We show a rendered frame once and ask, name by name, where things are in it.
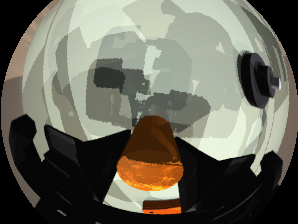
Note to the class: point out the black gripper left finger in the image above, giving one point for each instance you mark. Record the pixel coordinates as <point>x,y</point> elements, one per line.
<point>96,160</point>

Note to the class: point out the black round pedestal with silver shaft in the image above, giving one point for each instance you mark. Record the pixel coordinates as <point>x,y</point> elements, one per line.
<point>258,81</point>

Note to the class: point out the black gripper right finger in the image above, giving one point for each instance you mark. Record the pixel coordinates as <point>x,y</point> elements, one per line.
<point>203,173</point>

